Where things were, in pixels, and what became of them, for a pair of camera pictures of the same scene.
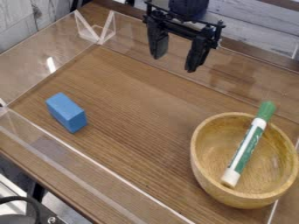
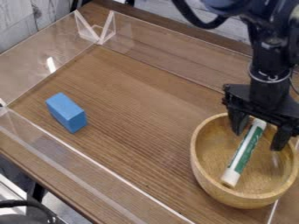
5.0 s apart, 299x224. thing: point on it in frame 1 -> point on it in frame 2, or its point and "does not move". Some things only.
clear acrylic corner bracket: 92,32 does not move
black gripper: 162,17 -> 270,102
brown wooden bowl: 271,169 does not move
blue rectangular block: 67,111 does not move
